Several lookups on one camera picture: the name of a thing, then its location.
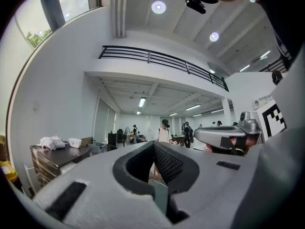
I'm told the person's right hand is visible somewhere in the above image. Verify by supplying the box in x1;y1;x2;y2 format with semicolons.
206;136;257;154

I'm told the group of ceiling tube lights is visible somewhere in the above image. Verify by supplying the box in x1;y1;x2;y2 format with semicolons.
136;97;224;118

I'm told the white crumpled cloth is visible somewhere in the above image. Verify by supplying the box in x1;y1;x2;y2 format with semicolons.
35;135;67;150

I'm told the clear plastic storage bin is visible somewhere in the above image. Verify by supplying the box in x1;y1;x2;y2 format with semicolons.
91;141;108;155

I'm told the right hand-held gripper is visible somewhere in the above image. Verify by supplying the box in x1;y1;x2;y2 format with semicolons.
194;98;288;150

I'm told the black balcony railing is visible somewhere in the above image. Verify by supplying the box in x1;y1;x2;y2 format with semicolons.
98;45;229;92

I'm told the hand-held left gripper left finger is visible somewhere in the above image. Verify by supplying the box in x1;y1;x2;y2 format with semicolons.
32;141;172;229

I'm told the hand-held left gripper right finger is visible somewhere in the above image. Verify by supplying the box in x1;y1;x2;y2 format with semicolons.
153;141;263;229

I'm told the black ribbed shirt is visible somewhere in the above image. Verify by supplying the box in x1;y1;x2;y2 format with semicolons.
256;0;305;71

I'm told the white pull-out drawer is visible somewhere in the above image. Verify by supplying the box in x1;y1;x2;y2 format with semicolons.
59;161;79;175

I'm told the white plastic tray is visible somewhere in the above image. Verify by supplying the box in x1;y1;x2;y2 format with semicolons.
68;137;83;149

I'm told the black head-mounted camera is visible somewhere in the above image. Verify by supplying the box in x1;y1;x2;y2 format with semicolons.
185;0;207;14

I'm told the black cabinet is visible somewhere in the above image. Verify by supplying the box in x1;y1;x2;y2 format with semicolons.
107;132;118;150

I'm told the white ceiling conduit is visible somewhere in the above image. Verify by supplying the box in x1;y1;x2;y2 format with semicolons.
111;0;129;38

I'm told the black bin with yellow lid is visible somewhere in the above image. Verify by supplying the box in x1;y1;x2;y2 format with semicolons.
0;160;19;188

